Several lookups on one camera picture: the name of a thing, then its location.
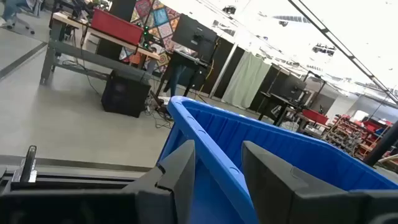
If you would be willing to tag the blue plastic bin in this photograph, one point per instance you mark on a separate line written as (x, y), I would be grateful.
(280, 146)

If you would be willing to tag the black overhead frame bar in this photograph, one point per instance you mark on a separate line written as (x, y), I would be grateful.
(342, 46)

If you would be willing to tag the red plastic bin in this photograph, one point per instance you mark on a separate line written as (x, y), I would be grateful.
(116, 26)

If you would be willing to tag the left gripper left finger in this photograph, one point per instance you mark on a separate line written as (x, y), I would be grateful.
(178, 174)

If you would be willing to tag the white curtain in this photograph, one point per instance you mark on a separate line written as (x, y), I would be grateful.
(245, 81)

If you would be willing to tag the silver black toggle clamp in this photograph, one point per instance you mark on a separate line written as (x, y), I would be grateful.
(28, 163)

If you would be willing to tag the black desk with monitor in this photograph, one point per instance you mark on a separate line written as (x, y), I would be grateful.
(289, 88)

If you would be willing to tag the person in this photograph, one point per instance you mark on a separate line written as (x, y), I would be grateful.
(177, 77)
(12, 9)

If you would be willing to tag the black frame post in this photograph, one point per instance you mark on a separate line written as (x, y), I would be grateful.
(382, 144)

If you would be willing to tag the red parts rack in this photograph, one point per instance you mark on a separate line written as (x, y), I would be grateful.
(351, 135)

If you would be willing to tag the grey workbench wood top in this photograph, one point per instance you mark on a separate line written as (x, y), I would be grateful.
(81, 54)

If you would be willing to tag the black table frame rail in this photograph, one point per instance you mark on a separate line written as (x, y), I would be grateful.
(77, 180)

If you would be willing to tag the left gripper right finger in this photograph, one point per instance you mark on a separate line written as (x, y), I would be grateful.
(270, 180)

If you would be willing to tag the colourful patchwork panel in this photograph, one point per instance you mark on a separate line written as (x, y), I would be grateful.
(160, 18)

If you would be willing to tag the small red bin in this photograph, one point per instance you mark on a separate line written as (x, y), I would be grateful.
(314, 116)

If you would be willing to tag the robot arm with green lights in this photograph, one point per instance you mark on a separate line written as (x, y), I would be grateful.
(146, 35)

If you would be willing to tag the black monitor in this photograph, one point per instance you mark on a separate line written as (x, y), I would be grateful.
(192, 35)

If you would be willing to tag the black computer tower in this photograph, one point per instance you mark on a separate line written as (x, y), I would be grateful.
(126, 95)

